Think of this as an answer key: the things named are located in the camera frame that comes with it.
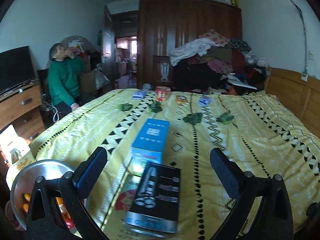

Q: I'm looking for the yellow patterned bedspread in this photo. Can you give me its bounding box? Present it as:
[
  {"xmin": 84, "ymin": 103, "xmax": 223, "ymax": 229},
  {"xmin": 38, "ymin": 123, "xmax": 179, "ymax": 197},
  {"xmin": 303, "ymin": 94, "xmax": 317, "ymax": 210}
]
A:
[{"xmin": 30, "ymin": 89, "xmax": 319, "ymax": 239}]

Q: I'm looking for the silver metal bowl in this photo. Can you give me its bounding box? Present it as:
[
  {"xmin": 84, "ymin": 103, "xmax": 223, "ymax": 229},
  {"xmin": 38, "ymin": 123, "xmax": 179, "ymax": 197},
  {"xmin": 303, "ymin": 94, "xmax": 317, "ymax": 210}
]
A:
[{"xmin": 10, "ymin": 159, "xmax": 75, "ymax": 230}]

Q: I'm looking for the green leafy vegetable right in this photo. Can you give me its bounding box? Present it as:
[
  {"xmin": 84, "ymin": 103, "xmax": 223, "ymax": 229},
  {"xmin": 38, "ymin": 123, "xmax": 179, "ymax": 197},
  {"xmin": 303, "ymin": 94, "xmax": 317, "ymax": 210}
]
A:
[{"xmin": 216, "ymin": 111, "xmax": 234, "ymax": 125}]

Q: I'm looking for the green leafy vegetable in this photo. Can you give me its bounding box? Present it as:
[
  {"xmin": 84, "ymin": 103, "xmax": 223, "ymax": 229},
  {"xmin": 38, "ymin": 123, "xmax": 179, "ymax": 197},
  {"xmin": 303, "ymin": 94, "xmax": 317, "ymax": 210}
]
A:
[
  {"xmin": 183, "ymin": 112, "xmax": 203, "ymax": 126},
  {"xmin": 148, "ymin": 100, "xmax": 162, "ymax": 113},
  {"xmin": 216, "ymin": 111, "xmax": 234, "ymax": 125}
]

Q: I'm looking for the black shaver box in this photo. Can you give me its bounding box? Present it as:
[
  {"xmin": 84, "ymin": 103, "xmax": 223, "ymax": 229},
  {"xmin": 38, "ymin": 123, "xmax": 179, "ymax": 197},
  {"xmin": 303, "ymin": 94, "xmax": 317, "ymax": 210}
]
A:
[{"xmin": 124, "ymin": 161, "xmax": 181, "ymax": 238}]

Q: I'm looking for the blue green food box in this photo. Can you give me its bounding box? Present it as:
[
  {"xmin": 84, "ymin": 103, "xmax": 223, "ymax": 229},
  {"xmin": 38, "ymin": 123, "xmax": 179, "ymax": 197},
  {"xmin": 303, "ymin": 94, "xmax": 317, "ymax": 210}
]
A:
[{"xmin": 131, "ymin": 118, "xmax": 170, "ymax": 175}]

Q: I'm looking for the blue tissue packet right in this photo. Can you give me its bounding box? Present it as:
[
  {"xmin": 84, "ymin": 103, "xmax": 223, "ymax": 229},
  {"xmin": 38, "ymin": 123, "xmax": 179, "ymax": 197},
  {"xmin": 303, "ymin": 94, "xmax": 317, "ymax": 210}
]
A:
[{"xmin": 198, "ymin": 96, "xmax": 212, "ymax": 107}]

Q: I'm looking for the blue tissue packet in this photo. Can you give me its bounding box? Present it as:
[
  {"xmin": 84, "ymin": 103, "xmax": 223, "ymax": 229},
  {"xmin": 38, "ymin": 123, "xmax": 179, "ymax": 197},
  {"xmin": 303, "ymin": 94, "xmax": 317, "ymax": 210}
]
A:
[
  {"xmin": 198, "ymin": 96, "xmax": 212, "ymax": 107},
  {"xmin": 132, "ymin": 90, "xmax": 148, "ymax": 100}
]

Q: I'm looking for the small green vegetable far left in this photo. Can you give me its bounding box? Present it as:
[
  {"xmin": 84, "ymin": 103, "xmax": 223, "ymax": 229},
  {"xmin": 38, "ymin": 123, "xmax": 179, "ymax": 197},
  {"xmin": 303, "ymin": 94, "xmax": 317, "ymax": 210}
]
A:
[{"xmin": 117, "ymin": 103, "xmax": 133, "ymax": 112}]

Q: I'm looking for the wooden drawer cabinet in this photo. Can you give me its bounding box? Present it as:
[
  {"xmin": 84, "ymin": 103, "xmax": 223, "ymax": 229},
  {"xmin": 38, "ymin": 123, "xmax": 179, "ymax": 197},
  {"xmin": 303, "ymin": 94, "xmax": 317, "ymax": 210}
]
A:
[{"xmin": 1, "ymin": 84, "xmax": 45, "ymax": 144}]

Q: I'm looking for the orange snack packet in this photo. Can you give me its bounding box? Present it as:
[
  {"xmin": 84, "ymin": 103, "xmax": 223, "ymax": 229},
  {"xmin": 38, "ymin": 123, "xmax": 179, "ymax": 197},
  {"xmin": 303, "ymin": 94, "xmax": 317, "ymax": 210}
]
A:
[{"xmin": 175, "ymin": 95, "xmax": 188, "ymax": 106}]

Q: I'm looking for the wooden headboard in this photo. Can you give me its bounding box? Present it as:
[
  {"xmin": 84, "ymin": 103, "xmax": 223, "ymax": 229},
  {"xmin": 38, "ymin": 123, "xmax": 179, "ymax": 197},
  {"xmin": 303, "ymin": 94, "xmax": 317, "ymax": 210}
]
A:
[{"xmin": 265, "ymin": 67, "xmax": 320, "ymax": 137}]

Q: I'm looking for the blue tissue packet left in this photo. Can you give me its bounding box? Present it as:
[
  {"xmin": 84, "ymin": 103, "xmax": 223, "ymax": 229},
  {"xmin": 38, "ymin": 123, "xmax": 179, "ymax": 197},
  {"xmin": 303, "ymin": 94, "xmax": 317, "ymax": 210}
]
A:
[{"xmin": 132, "ymin": 90, "xmax": 148, "ymax": 100}]

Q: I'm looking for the person in green sweater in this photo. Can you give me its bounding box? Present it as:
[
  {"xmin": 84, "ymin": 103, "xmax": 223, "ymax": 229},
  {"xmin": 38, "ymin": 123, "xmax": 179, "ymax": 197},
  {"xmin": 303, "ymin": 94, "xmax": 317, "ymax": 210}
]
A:
[{"xmin": 47, "ymin": 43, "xmax": 86, "ymax": 115}]

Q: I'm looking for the green leafy vegetable left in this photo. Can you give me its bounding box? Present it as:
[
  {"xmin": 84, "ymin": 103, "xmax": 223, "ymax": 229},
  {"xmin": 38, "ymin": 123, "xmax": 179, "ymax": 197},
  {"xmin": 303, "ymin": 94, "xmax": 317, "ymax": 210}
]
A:
[{"xmin": 148, "ymin": 100, "xmax": 162, "ymax": 113}]

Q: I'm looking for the red snack cup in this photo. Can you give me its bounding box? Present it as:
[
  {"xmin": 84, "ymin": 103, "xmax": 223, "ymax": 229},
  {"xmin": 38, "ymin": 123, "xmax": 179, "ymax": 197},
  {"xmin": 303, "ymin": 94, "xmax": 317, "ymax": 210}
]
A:
[{"xmin": 156, "ymin": 86, "xmax": 171, "ymax": 102}]

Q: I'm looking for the pile of clothes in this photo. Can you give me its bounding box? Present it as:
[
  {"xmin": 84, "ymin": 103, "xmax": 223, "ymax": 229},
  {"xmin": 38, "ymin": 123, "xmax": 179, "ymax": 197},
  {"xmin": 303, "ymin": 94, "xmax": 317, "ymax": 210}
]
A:
[{"xmin": 169, "ymin": 30, "xmax": 268, "ymax": 95}]

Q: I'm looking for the black television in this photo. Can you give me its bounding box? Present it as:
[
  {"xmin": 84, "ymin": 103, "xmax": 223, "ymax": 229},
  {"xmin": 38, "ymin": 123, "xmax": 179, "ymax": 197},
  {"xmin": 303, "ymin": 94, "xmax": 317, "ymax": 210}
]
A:
[{"xmin": 0, "ymin": 46, "xmax": 36, "ymax": 95}]

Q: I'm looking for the wooden chair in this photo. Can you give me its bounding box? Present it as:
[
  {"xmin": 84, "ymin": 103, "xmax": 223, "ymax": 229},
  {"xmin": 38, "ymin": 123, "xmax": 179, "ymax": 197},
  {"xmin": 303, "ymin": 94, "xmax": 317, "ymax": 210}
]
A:
[{"xmin": 152, "ymin": 55, "xmax": 173, "ymax": 88}]

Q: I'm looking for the brown wooden wardrobe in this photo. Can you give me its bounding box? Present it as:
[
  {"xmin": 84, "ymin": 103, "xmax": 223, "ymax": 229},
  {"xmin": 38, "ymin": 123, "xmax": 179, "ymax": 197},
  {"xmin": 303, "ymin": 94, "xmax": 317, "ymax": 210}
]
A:
[{"xmin": 137, "ymin": 0, "xmax": 242, "ymax": 87}]

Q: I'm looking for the wall cable with socket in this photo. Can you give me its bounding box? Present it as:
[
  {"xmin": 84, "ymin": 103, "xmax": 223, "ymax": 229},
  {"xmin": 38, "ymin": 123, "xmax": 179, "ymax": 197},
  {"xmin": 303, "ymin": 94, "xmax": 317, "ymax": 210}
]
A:
[{"xmin": 265, "ymin": 0, "xmax": 311, "ymax": 82}]

